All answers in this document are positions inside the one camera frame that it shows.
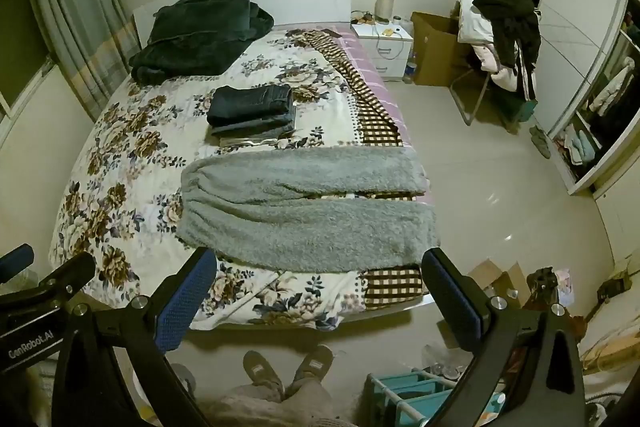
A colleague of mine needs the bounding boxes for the metal folding chair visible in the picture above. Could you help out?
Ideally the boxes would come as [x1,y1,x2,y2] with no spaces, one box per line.
[450,67,538,128]

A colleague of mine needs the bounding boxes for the grey striped curtain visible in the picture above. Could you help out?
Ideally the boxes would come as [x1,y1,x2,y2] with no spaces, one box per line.
[22,0,142,122]

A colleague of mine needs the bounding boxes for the small open cardboard box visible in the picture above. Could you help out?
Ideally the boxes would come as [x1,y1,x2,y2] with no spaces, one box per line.
[467,259,532,309]

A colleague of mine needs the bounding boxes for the teal storage rack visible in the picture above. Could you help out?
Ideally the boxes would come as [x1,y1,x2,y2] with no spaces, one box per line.
[365,369,476,427]

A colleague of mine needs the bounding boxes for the person's right shoe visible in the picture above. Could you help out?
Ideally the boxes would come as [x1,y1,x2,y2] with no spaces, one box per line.
[292,344,335,395]

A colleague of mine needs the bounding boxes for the green slippers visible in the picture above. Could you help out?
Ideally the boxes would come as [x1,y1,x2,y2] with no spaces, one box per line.
[529,124,552,160]

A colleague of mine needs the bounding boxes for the dark folded jeans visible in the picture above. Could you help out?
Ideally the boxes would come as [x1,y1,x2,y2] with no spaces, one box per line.
[206,84,293,126]

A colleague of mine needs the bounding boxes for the grey fluffy pants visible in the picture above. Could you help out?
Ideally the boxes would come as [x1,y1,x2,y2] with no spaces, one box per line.
[176,146,441,273]

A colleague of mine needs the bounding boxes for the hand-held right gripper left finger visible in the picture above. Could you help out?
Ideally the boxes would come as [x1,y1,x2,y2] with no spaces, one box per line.
[50,247,218,427]

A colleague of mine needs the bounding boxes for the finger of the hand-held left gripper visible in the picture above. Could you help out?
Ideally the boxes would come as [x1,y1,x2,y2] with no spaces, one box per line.
[0,244,36,284]
[0,252,97,309]

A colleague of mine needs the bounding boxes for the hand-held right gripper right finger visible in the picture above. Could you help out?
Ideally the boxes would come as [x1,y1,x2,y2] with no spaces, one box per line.
[421,248,586,427]

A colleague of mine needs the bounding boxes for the grey-blue folded jeans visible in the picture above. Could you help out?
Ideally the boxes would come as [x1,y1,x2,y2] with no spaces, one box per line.
[210,112,296,138]

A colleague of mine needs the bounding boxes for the white garment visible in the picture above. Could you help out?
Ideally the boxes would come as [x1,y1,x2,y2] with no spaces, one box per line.
[457,0,496,45]

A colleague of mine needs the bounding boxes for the pink garment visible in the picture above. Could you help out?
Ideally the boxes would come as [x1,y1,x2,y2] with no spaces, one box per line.
[470,41,525,94]

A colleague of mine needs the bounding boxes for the dark green blanket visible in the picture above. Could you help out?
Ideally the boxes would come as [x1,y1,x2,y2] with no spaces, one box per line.
[128,0,275,85]

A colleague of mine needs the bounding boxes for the person's left shoe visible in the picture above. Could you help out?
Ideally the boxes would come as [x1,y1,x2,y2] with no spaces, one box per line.
[243,351,286,400]

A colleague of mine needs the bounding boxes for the white wardrobe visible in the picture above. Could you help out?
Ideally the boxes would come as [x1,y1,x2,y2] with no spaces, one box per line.
[520,0,640,196]

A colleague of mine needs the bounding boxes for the pink bed sheet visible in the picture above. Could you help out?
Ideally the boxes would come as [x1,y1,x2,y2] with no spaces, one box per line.
[334,24,432,208]

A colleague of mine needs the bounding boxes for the white nightstand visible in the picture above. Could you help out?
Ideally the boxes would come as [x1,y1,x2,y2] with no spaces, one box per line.
[350,23,415,82]

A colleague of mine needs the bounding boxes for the window with white frame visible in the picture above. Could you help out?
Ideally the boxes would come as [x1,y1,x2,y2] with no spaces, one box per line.
[0,0,58,122]

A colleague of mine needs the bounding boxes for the black garment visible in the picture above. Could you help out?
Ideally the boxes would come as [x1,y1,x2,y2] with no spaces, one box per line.
[472,0,542,75]

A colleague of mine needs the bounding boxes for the large cardboard box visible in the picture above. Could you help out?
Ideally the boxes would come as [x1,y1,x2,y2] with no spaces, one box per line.
[410,11,475,88]

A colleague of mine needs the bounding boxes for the person's shoe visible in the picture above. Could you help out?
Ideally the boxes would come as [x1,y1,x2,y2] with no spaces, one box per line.
[243,351,286,400]
[292,344,335,395]

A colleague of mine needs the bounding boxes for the floral quilt with checked border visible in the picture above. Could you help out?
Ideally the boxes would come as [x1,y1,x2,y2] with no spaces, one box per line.
[49,27,431,333]

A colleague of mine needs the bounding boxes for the person's beige trousers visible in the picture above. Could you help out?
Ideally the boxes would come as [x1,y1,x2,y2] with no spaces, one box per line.
[200,377,361,427]

